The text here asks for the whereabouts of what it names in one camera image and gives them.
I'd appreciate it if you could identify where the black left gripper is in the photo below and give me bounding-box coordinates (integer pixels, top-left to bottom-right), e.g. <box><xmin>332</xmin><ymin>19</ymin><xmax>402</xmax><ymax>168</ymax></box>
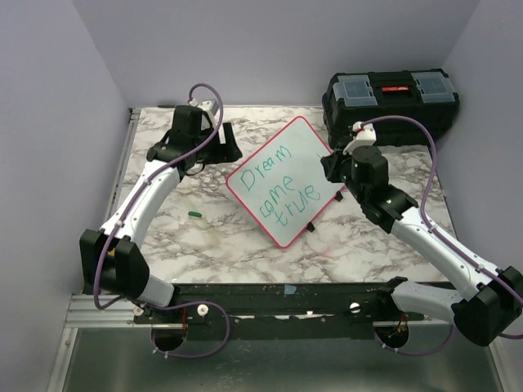
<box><xmin>192</xmin><ymin>122</ymin><xmax>243</xmax><ymax>165</ymax></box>

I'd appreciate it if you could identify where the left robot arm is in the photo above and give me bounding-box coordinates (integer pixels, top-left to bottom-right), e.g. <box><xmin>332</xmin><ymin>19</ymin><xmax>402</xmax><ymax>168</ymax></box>
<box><xmin>79</xmin><ymin>100</ymin><xmax>242</xmax><ymax>323</ymax></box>

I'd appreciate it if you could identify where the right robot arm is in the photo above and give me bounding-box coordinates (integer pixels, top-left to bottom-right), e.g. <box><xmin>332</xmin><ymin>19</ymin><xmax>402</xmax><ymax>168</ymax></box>
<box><xmin>320</xmin><ymin>146</ymin><xmax>522</xmax><ymax>346</ymax></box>

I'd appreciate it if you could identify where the pink framed whiteboard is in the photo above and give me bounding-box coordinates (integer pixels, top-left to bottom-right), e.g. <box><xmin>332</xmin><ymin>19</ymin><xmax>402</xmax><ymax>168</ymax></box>
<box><xmin>226</xmin><ymin>116</ymin><xmax>343</xmax><ymax>248</ymax></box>

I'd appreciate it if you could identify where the black toolbox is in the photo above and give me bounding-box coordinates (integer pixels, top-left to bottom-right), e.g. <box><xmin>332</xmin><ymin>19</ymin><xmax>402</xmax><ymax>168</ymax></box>
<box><xmin>322</xmin><ymin>69</ymin><xmax>459</xmax><ymax>149</ymax></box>

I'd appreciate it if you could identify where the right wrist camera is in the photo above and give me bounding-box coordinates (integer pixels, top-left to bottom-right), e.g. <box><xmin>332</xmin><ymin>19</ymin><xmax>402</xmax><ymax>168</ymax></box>
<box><xmin>342</xmin><ymin>122</ymin><xmax>377</xmax><ymax>155</ymax></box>

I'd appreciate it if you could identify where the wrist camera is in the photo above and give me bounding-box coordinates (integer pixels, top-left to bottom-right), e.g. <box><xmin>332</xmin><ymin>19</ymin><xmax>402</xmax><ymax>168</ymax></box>
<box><xmin>342</xmin><ymin>122</ymin><xmax>377</xmax><ymax>155</ymax></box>
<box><xmin>188</xmin><ymin>98</ymin><xmax>224</xmax><ymax>141</ymax></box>

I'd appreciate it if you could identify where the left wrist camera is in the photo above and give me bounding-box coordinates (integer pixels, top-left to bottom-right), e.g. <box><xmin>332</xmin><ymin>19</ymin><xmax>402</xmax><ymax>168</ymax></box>
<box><xmin>188</xmin><ymin>98</ymin><xmax>224</xmax><ymax>141</ymax></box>

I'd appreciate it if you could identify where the aluminium frame rail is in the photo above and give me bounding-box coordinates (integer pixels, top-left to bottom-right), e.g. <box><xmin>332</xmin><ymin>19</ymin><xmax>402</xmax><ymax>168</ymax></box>
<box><xmin>87</xmin><ymin>106</ymin><xmax>142</xmax><ymax>283</ymax></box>

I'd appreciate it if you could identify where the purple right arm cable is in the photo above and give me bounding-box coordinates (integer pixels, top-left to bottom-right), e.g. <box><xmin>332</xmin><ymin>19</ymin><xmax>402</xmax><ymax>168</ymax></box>
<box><xmin>359</xmin><ymin>115</ymin><xmax>523</xmax><ymax>355</ymax></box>

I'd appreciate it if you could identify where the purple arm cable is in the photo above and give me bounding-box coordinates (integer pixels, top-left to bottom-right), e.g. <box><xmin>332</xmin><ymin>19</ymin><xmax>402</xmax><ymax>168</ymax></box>
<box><xmin>359</xmin><ymin>115</ymin><xmax>523</xmax><ymax>355</ymax></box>
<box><xmin>92</xmin><ymin>83</ymin><xmax>230</xmax><ymax>359</ymax></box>

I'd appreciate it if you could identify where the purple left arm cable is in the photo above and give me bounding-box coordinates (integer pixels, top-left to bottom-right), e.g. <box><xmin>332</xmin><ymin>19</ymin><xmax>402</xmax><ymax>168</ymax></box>
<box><xmin>92</xmin><ymin>83</ymin><xmax>230</xmax><ymax>359</ymax></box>

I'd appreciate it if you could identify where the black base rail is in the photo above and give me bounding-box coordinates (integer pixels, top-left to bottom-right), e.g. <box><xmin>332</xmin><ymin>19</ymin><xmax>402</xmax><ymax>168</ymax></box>
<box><xmin>132</xmin><ymin>283</ymin><xmax>422</xmax><ymax>345</ymax></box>

